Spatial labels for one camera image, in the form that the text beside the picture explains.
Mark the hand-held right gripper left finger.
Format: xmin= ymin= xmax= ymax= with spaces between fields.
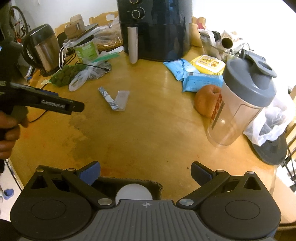
xmin=29 ymin=160 xmax=115 ymax=209

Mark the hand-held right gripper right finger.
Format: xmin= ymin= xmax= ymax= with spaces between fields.
xmin=177 ymin=161 xmax=264 ymax=207

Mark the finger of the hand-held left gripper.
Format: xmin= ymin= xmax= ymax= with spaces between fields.
xmin=14 ymin=87 xmax=85 ymax=115
xmin=10 ymin=83 xmax=59 ymax=98

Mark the white cup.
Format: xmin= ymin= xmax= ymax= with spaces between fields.
xmin=115 ymin=184 xmax=153 ymax=202

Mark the brown cardboard box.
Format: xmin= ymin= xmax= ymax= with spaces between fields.
xmin=37 ymin=165 xmax=163 ymax=202

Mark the person's left hand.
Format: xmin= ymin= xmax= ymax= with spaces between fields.
xmin=0 ymin=111 xmax=29 ymax=160

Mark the bag of green balls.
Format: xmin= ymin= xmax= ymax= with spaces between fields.
xmin=50 ymin=64 xmax=87 ymax=87

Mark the clear plastic bag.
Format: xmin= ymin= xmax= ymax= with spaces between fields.
xmin=69 ymin=62 xmax=112 ymax=92

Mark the small clear wrapper packet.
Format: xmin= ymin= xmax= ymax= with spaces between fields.
xmin=98 ymin=86 xmax=119 ymax=111

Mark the steel electric kettle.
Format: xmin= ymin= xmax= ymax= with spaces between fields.
xmin=22 ymin=23 xmax=62 ymax=77

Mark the bicycle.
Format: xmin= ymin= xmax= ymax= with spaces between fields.
xmin=9 ymin=6 xmax=31 ymax=38

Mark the clear plastic piece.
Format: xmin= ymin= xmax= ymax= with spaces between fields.
xmin=113 ymin=90 xmax=130 ymax=111

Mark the green-edged zip bag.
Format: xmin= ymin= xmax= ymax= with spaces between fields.
xmin=90 ymin=46 xmax=124 ymax=63

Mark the clear shaker bottle grey lid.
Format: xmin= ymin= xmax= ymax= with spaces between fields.
xmin=206 ymin=50 xmax=277 ymax=146

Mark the brown cardboard holder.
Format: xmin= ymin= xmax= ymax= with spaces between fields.
xmin=64 ymin=14 xmax=86 ymax=39

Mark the silver flat device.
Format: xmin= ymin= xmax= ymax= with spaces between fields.
xmin=69 ymin=24 xmax=101 ymax=47

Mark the dark grey round base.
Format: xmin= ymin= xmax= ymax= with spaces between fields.
xmin=248 ymin=132 xmax=288 ymax=165

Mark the white plastic bag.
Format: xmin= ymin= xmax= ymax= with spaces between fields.
xmin=243 ymin=93 xmax=294 ymax=146

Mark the clear bag of bread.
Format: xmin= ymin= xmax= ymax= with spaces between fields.
xmin=92 ymin=17 xmax=123 ymax=50

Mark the blue plastic object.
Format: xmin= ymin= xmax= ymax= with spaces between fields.
xmin=3 ymin=188 xmax=15 ymax=200

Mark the blue wipes packet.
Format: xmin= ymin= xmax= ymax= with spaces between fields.
xmin=182 ymin=72 xmax=224 ymax=93
xmin=163 ymin=59 xmax=197 ymax=81

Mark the yellow wipes packet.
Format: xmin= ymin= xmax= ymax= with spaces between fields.
xmin=190 ymin=55 xmax=226 ymax=75

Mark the black air fryer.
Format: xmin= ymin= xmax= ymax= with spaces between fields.
xmin=116 ymin=0 xmax=193 ymax=63

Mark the clear bag of clutter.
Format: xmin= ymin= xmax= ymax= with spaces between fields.
xmin=199 ymin=28 xmax=222 ymax=58

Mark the foil roll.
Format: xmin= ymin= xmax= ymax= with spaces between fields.
xmin=215 ymin=30 xmax=245 ymax=50

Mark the black cable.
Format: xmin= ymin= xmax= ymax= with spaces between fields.
xmin=28 ymin=110 xmax=48 ymax=123

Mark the white cable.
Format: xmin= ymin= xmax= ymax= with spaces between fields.
xmin=59 ymin=41 xmax=77 ymax=70

